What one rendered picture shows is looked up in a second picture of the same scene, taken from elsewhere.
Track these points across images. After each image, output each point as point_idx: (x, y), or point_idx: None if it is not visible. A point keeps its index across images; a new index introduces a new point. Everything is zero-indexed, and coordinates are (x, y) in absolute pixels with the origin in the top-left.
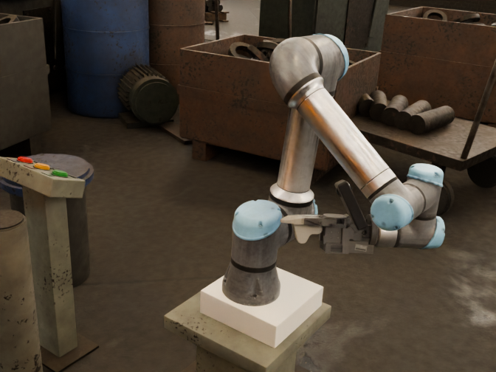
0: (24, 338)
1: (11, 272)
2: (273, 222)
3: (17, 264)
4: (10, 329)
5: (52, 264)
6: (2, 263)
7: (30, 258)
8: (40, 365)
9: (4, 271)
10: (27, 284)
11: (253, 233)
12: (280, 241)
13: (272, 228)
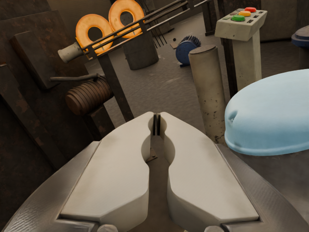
0: (208, 123)
1: (197, 82)
2: (257, 130)
3: (199, 78)
4: (202, 114)
5: (238, 90)
6: (193, 75)
7: (214, 79)
8: (222, 143)
9: (194, 80)
10: (208, 93)
11: (226, 128)
12: (308, 200)
13: (254, 144)
